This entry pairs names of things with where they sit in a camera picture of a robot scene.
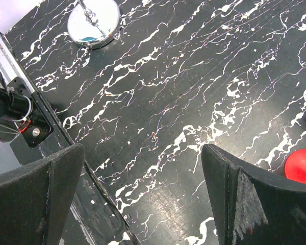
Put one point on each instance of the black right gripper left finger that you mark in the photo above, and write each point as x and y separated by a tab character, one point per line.
35	198

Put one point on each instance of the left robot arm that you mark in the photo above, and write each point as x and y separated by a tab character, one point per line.
13	106

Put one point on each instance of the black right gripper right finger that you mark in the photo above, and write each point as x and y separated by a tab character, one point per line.
251	205

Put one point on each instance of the chrome wine glass rack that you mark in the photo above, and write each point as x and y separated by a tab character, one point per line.
94	23

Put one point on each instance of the red wine glass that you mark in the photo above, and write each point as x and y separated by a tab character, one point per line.
295	166

